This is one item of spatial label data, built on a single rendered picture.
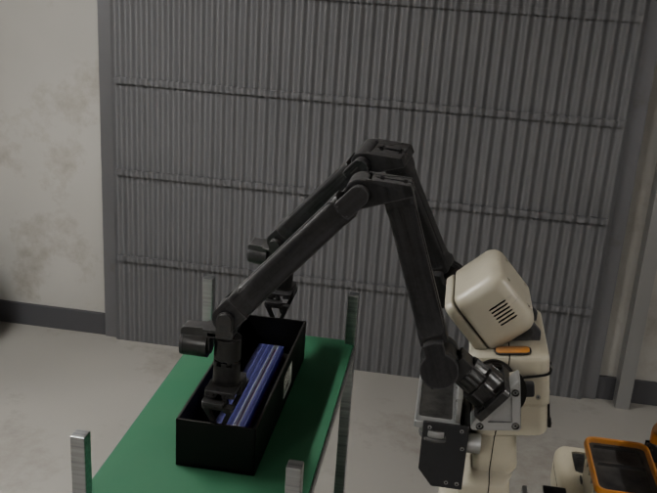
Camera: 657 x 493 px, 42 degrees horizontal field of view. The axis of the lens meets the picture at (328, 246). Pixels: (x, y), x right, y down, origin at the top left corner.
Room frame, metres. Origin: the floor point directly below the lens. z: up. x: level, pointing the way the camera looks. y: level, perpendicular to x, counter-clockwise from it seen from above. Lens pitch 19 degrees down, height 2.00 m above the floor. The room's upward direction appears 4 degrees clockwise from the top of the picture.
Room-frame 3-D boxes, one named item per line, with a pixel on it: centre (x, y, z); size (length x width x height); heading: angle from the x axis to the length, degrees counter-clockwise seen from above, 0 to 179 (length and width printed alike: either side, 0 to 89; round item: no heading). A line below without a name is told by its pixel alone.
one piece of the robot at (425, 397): (1.78, -0.31, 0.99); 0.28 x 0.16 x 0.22; 172
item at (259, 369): (1.85, 0.17, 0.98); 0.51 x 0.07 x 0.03; 172
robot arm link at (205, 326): (1.63, 0.24, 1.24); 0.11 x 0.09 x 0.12; 83
